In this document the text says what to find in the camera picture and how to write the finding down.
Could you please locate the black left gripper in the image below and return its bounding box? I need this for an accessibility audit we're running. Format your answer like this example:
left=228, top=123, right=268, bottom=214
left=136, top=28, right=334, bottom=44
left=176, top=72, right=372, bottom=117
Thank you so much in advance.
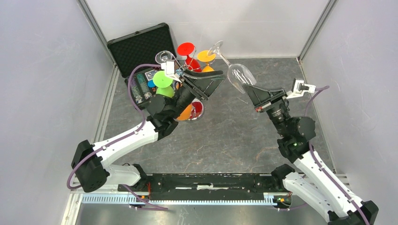
left=169, top=69, right=227, bottom=120

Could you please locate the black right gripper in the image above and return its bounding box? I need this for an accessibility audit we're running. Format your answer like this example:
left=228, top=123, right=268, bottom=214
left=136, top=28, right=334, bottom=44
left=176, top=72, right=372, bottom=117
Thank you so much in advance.
left=243, top=82, right=291, bottom=137

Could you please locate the clear wine glass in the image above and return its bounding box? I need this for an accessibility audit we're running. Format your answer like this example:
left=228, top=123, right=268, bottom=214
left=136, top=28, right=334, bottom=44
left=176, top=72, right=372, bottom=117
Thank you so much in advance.
left=155, top=51, right=174, bottom=64
left=208, top=40, right=257, bottom=94

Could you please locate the orange plastic wine glass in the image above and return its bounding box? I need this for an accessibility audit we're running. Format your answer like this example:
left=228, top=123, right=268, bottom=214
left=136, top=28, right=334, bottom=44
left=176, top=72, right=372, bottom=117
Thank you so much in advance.
left=177, top=104, right=192, bottom=121

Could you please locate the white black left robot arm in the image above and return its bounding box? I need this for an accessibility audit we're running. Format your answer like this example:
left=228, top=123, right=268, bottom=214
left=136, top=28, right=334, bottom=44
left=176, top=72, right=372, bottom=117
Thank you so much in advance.
left=71, top=70, right=226, bottom=193

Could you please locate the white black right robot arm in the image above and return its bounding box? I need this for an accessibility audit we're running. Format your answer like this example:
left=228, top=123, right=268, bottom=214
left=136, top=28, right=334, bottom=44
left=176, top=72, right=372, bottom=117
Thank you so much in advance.
left=242, top=83, right=379, bottom=225

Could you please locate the yellow plastic wine glass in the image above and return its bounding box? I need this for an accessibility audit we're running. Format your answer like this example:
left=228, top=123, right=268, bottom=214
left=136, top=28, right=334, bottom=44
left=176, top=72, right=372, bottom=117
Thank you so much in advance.
left=197, top=50, right=216, bottom=72

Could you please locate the red plastic wine glass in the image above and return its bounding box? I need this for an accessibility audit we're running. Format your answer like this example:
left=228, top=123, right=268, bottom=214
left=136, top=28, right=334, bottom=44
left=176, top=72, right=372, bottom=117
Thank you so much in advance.
left=177, top=42, right=202, bottom=72

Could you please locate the green plastic wine glass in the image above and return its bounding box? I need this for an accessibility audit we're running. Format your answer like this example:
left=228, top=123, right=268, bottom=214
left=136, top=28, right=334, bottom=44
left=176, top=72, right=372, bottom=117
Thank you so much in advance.
left=153, top=70, right=175, bottom=98

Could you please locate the black poker chip case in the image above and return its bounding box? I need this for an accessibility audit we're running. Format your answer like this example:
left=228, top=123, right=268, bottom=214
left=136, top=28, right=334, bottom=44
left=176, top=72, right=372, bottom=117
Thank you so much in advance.
left=107, top=22, right=176, bottom=110

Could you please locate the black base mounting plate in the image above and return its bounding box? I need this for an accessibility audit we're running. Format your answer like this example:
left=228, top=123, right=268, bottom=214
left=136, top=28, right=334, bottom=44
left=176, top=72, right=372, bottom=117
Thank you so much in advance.
left=130, top=173, right=292, bottom=200

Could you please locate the chrome wire glass rack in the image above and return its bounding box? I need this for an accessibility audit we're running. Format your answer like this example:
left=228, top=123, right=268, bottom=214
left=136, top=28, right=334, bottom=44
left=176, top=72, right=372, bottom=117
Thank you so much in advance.
left=185, top=59, right=206, bottom=121

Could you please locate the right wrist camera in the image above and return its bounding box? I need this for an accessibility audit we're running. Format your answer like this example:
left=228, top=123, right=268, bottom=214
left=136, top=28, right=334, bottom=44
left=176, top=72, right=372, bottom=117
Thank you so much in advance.
left=286, top=78, right=316, bottom=99

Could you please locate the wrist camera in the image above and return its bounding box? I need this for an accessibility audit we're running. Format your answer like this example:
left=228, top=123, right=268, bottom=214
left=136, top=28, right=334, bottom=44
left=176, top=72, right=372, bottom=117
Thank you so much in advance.
left=286, top=78, right=316, bottom=99
left=161, top=60, right=183, bottom=83

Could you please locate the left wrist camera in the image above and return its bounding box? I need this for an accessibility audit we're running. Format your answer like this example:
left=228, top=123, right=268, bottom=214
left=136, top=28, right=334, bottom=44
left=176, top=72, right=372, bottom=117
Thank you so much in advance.
left=161, top=60, right=183, bottom=83

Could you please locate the slotted cable duct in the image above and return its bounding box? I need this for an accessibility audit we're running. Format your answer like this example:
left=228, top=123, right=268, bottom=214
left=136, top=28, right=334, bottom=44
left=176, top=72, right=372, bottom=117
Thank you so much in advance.
left=81, top=193, right=277, bottom=206

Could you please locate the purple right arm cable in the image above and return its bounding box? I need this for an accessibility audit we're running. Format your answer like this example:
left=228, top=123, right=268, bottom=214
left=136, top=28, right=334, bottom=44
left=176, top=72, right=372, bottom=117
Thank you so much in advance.
left=273, top=85, right=371, bottom=225

